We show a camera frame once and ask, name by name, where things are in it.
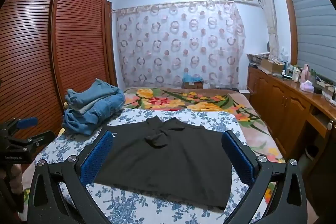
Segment light blue jeans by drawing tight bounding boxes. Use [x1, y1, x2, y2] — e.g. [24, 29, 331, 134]
[65, 79, 118, 109]

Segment wooden side cabinet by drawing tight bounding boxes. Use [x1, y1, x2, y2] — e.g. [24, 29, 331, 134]
[247, 65, 336, 193]

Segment group of toiletry bottles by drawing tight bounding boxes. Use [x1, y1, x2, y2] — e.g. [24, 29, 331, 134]
[282, 60, 302, 83]

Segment open cardboard box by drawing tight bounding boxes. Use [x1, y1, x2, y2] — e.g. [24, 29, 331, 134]
[261, 59, 285, 74]

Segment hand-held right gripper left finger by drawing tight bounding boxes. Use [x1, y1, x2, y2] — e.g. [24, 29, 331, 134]
[27, 130, 114, 224]

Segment grey window blind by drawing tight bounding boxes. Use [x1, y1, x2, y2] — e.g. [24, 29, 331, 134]
[285, 0, 336, 85]

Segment grey folded cloth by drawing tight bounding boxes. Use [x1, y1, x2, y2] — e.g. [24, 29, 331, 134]
[67, 100, 105, 113]

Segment blue plastic bag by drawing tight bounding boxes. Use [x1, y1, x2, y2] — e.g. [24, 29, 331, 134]
[183, 73, 202, 83]

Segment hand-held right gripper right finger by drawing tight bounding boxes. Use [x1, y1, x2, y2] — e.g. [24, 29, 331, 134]
[221, 130, 308, 224]

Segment person's left hand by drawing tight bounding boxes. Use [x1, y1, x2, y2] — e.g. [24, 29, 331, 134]
[11, 163, 25, 195]

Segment beige tied window curtain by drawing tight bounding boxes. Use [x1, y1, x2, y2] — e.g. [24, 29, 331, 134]
[255, 0, 280, 59]

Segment blue denim jeans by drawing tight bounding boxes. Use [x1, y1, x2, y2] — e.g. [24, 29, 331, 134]
[62, 92, 126, 135]

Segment circle patterned sheer curtain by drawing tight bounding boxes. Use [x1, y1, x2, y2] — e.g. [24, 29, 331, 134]
[112, 1, 246, 89]

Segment brown slatted wooden wardrobe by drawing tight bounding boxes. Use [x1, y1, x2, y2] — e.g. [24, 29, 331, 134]
[0, 0, 118, 169]

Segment small cardboard box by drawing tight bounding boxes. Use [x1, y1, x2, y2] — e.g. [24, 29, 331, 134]
[182, 80, 204, 89]

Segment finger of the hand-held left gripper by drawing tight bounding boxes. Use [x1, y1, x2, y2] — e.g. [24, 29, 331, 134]
[5, 130, 55, 151]
[0, 117, 39, 135]

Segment blue floral white mat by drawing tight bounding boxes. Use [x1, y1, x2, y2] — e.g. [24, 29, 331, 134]
[33, 108, 273, 224]

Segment black pants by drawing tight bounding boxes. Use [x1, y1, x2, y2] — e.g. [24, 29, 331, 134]
[93, 116, 233, 210]

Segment pink bottle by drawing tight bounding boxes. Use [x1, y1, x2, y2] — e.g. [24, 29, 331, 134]
[302, 64, 310, 83]

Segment stack of papers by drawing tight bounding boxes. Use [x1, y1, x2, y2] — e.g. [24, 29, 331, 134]
[247, 52, 271, 67]

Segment pink tissue box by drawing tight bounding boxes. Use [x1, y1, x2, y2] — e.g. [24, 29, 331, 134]
[300, 81, 315, 93]

